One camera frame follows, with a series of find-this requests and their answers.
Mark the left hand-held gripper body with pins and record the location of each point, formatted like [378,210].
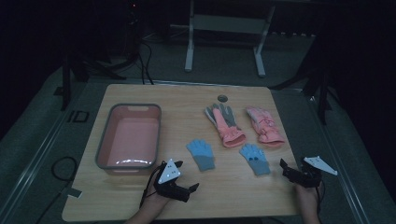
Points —
[169,172]

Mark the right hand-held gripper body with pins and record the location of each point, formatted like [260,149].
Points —
[306,177]

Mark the plain blue knit glove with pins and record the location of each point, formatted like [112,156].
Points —
[201,154]

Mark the blue knit glove dark dots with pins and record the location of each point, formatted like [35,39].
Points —
[256,158]

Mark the pink padded ski glove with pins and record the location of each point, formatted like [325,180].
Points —
[266,127]

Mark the pink plastic basin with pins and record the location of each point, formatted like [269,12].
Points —
[130,140]

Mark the pink glove with grey palm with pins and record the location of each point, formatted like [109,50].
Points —
[229,130]

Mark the person's right hand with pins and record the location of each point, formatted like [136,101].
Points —
[306,196]

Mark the person's left hand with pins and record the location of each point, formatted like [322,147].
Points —
[154,202]

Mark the round table grommet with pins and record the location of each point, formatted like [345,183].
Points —
[222,98]

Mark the black metal stand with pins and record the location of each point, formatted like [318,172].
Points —
[314,81]
[73,71]

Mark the grey tape piece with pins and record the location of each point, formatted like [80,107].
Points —
[71,193]

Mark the white metal desk frame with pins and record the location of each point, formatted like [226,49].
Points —
[229,25]

